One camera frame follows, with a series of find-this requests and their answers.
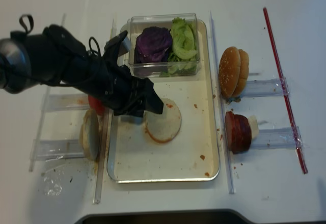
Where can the bun top inner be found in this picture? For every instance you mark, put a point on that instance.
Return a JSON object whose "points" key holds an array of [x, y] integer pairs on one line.
{"points": [[244, 73]]}

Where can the bun bottom slice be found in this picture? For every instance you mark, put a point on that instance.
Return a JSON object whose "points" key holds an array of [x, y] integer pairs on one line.
{"points": [[164, 127]]}

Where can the clear right divider rail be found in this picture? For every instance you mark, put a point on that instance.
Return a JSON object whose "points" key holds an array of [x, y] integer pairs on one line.
{"points": [[226, 152]]}

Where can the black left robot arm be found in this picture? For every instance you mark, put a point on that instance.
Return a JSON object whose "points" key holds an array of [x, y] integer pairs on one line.
{"points": [[56, 59]]}

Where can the red tomato slices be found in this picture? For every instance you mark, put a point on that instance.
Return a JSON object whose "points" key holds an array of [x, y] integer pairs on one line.
{"points": [[96, 104]]}

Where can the stack of meat patties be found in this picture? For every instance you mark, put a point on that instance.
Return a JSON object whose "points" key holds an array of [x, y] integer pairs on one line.
{"points": [[238, 132]]}

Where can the clear rail under tomatoes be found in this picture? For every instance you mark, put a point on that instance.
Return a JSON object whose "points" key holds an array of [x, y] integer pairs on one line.
{"points": [[63, 102]]}

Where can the black table edge device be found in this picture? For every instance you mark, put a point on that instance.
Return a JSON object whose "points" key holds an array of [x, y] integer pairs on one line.
{"points": [[171, 216]]}

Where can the clear rail under buns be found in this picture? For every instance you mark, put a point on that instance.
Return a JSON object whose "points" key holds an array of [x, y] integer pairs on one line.
{"points": [[266, 88]]}

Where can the green lettuce leaves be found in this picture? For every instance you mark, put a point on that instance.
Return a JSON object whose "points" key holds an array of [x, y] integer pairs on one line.
{"points": [[184, 52]]}

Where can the clear rail under bread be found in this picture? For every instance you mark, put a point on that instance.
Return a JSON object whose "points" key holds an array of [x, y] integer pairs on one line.
{"points": [[56, 149]]}

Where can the white pusher block patties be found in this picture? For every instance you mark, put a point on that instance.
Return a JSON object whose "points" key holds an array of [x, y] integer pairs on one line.
{"points": [[253, 126]]}

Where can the sesame bun top outer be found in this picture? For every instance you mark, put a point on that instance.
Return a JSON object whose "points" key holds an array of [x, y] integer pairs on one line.
{"points": [[229, 70]]}

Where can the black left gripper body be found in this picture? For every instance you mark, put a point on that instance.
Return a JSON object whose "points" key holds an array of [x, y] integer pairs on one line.
{"points": [[126, 94]]}

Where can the metal baking tray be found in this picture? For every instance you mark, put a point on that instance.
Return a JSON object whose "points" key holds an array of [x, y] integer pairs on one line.
{"points": [[134, 156]]}

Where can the clear divider rail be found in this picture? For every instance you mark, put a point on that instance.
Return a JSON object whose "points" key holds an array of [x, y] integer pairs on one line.
{"points": [[226, 152], [99, 167]]}

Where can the purple cabbage leaves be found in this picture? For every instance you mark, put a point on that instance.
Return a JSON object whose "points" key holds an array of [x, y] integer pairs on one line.
{"points": [[153, 45]]}

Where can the clear rail under patties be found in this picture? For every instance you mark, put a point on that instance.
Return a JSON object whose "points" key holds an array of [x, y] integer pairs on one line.
{"points": [[282, 138]]}

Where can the clear plastic vegetable box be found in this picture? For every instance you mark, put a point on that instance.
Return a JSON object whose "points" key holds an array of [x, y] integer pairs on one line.
{"points": [[135, 27]]}

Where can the red plastic strip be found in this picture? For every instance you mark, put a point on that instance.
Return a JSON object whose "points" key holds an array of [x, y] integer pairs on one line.
{"points": [[299, 150]]}

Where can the remaining bun bottom slices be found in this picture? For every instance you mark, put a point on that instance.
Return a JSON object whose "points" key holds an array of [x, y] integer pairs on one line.
{"points": [[90, 133]]}

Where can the clear left divider rail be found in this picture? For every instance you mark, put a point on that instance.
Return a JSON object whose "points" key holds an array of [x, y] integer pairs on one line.
{"points": [[99, 167]]}

